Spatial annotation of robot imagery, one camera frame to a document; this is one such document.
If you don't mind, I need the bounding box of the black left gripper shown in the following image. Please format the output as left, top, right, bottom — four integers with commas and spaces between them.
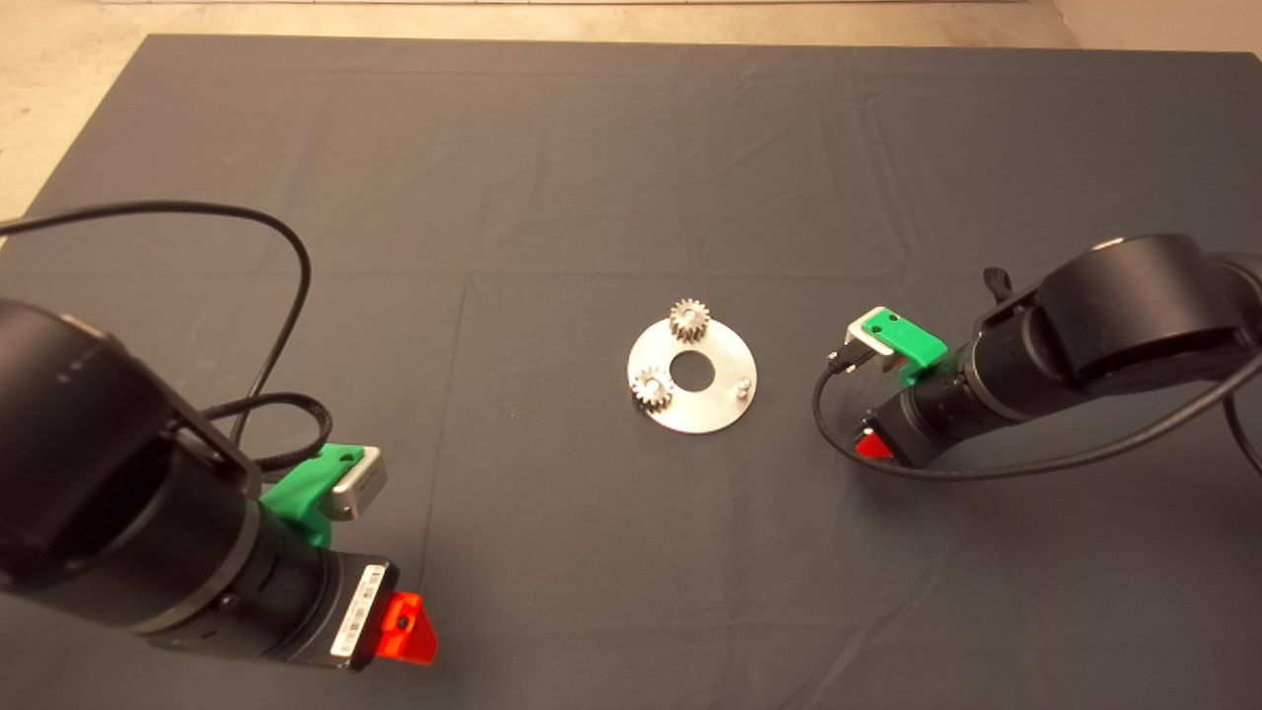
270, 547, 438, 674

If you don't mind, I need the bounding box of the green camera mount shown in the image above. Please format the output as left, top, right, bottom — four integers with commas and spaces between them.
860, 308, 949, 386
258, 444, 366, 549

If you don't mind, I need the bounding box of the dark grey table cloth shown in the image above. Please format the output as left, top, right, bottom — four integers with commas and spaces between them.
0, 35, 1262, 710

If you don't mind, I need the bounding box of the small steel gear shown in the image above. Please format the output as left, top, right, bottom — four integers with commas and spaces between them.
631, 367, 675, 413
668, 299, 711, 344

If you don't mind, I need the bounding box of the braided black cable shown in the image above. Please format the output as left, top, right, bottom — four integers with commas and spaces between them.
195, 392, 334, 474

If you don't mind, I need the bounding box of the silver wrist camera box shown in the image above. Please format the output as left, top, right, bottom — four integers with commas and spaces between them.
328, 447, 387, 522
846, 318, 903, 374

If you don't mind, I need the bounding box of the round metal plate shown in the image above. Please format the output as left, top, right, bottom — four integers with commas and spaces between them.
627, 316, 758, 435

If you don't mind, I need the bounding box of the thin black cable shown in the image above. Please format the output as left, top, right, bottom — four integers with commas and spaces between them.
0, 201, 312, 445

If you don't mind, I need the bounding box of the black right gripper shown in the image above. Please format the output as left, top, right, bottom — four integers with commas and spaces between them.
855, 385, 952, 469

